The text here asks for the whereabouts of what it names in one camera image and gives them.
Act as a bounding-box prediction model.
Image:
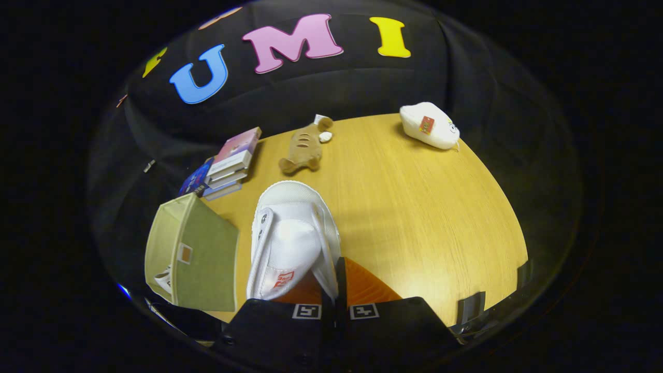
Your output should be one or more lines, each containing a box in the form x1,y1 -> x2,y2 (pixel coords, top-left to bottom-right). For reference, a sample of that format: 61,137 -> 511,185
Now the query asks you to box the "brown plush toy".
279,114 -> 335,175

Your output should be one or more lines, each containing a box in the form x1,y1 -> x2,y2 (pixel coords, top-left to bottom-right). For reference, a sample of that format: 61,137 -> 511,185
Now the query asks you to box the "black backdrop cloth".
88,0 -> 583,332

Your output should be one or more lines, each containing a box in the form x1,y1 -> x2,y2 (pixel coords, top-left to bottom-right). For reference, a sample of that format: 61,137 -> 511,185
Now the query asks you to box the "dark blue cover book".
178,157 -> 214,197

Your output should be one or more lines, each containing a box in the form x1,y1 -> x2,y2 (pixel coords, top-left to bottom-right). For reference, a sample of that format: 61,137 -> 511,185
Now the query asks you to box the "white canvas shoe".
246,180 -> 343,302
154,265 -> 175,296

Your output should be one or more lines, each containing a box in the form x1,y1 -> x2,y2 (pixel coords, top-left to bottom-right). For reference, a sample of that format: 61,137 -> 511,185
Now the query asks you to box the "grey cover book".
206,150 -> 253,185

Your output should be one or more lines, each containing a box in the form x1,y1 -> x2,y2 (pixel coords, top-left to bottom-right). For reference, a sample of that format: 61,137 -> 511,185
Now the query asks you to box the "pale blue cover book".
202,174 -> 243,202

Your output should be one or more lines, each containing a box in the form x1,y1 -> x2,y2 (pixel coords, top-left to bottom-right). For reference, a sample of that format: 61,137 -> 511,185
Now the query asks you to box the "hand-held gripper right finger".
336,256 -> 463,373

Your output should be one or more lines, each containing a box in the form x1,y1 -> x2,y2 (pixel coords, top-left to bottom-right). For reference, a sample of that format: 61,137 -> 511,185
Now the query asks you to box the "pink cover book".
212,127 -> 263,167

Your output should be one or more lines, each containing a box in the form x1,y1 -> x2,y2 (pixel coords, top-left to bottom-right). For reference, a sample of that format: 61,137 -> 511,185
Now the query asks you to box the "beige fabric storage box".
145,193 -> 240,313

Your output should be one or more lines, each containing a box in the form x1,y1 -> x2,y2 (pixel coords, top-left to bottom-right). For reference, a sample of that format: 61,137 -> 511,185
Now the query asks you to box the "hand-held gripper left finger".
213,274 -> 335,373

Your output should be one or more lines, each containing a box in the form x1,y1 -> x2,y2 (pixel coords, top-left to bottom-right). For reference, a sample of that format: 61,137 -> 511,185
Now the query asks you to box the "white plush toy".
399,102 -> 461,151

